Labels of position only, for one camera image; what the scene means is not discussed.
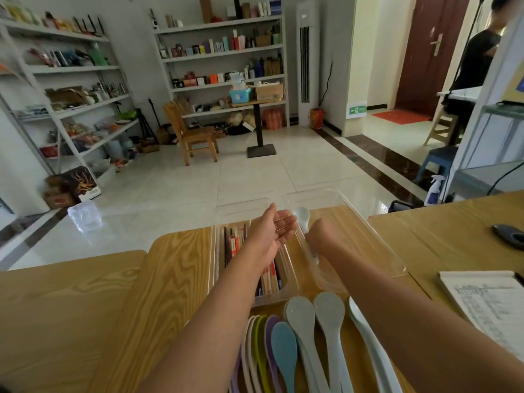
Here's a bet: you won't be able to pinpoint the person's right hand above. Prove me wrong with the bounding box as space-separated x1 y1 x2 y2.
306 219 342 258

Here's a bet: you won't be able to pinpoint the person's left hand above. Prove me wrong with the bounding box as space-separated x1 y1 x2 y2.
247 202 299 263

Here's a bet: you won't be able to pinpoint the small white plastic spoon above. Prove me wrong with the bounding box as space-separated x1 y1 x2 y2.
294 206 320 266

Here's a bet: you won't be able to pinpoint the person's left forearm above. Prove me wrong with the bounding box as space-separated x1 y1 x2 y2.
135 245 279 393

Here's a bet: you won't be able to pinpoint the person's right forearm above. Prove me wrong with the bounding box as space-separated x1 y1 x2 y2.
323 241 524 393

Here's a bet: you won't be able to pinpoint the empty clear plastic tray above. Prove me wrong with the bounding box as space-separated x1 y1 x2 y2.
282 187 407 294

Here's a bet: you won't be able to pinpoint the bundle of wrapped chopsticks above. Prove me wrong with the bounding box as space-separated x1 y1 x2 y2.
224 223 286 298

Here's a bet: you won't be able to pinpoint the clear tray with chopsticks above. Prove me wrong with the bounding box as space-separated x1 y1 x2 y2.
208 198 300 308

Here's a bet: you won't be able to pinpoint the pale grey rice spoon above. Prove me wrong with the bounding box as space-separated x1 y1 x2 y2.
314 291 355 393
285 296 330 393

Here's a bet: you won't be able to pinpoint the wooden chair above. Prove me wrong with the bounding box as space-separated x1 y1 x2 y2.
163 101 220 166

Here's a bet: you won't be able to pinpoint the purple rice spoon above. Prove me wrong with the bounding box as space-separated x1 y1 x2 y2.
264 315 284 393

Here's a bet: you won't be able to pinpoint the blue rice spoon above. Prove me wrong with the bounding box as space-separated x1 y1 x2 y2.
270 321 299 393

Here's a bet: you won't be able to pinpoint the green rice spoon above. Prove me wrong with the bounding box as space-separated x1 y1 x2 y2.
253 315 272 393

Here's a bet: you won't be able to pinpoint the white pink-edged rice spoon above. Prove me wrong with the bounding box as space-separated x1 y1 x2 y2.
242 316 263 393

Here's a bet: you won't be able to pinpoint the white blue spray bottle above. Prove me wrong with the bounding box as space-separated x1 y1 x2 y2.
423 175 446 207

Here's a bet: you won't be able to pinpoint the red door mat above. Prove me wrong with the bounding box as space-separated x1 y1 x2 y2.
371 110 433 126

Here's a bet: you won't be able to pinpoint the blue plastic stool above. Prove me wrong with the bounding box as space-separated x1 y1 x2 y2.
414 145 459 185

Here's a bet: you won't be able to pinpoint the white tower air conditioner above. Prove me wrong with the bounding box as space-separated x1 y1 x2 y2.
295 0 321 127

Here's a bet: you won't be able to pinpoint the black tripod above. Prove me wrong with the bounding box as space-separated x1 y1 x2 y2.
135 97 160 146

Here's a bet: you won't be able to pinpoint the white shelf with boxes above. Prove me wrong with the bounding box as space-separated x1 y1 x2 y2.
153 14 291 130

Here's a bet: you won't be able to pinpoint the beige wooden stool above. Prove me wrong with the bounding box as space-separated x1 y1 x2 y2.
423 112 460 146

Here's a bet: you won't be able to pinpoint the rows of boxes and bottles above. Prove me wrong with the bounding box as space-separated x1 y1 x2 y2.
157 0 285 119

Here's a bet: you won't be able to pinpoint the white lined notebook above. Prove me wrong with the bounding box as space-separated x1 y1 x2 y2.
439 270 524 363

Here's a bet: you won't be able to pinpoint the clear plastic bag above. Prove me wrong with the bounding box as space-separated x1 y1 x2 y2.
67 200 103 234

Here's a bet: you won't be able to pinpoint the dark antler print box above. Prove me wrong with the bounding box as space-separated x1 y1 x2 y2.
61 166 102 203

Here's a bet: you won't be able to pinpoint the black remote control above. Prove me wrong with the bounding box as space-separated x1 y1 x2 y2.
492 224 524 250

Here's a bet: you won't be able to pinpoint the white side table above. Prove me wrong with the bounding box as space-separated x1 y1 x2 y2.
436 86 484 99

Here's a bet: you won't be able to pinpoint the small brown cardboard box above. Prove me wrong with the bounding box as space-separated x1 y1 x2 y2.
44 176 77 209

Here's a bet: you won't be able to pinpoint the piles of assorted goods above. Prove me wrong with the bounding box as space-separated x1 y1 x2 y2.
0 0 138 170

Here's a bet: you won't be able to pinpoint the dark brown door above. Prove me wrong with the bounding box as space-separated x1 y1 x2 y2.
395 0 472 117

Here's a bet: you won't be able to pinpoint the white shelf with sundries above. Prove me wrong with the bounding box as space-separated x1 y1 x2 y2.
0 18 140 169

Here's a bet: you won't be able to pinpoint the black pedestal table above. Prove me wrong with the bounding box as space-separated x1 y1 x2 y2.
228 98 286 159

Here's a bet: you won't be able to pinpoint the black cable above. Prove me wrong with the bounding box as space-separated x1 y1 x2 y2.
487 159 524 197

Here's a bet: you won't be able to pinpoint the white metal rack frame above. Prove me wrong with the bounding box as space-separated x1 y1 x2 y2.
444 0 524 203

